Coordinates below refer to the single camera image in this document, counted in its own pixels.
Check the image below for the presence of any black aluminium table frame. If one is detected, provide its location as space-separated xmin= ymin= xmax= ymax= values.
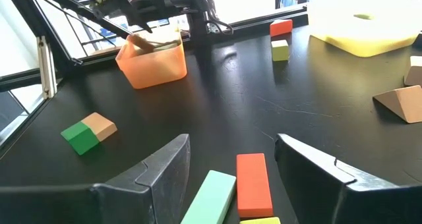
xmin=0 ymin=0 xmax=309 ymax=96

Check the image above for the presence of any tan long block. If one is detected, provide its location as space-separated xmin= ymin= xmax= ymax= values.
xmin=80 ymin=112 xmax=118 ymax=142

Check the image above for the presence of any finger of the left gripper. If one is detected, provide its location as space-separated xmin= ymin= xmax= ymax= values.
xmin=126 ymin=3 xmax=154 ymax=34

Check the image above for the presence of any red long block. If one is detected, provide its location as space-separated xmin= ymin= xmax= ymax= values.
xmin=236 ymin=153 xmax=274 ymax=219

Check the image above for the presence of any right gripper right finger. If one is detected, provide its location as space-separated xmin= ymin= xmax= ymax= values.
xmin=275 ymin=134 xmax=422 ymax=224

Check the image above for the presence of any yellow small cube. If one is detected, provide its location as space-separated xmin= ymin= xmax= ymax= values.
xmin=239 ymin=216 xmax=282 ymax=224

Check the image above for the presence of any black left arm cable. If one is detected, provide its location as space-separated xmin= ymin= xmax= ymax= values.
xmin=206 ymin=18 xmax=234 ymax=36

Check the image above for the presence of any silver bracket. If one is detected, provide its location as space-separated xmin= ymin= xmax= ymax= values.
xmin=36 ymin=36 xmax=57 ymax=99

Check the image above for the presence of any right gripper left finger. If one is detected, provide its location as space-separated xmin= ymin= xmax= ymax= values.
xmin=0 ymin=134 xmax=191 ymax=224

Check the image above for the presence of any orange plastic bin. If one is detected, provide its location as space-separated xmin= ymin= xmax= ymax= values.
xmin=115 ymin=28 xmax=188 ymax=90

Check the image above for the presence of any yellow-green small cube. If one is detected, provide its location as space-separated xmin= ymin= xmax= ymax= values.
xmin=271 ymin=39 xmax=290 ymax=63

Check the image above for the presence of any red triangular block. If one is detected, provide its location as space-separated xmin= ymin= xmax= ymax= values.
xmin=269 ymin=18 xmax=293 ymax=38

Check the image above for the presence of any tan small cube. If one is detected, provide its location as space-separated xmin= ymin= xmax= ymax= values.
xmin=404 ymin=55 xmax=422 ymax=87

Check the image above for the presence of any green small cube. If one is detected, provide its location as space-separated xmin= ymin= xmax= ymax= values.
xmin=61 ymin=121 xmax=100 ymax=156

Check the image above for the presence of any black table mat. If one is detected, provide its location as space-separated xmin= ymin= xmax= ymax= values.
xmin=0 ymin=16 xmax=422 ymax=224

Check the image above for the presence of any tan wedge block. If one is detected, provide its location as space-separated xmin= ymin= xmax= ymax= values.
xmin=373 ymin=84 xmax=422 ymax=124

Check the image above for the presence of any mint long block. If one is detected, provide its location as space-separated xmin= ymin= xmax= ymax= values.
xmin=180 ymin=170 xmax=237 ymax=224

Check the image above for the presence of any yellow plastic bin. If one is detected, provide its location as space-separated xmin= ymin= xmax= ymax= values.
xmin=306 ymin=0 xmax=422 ymax=59

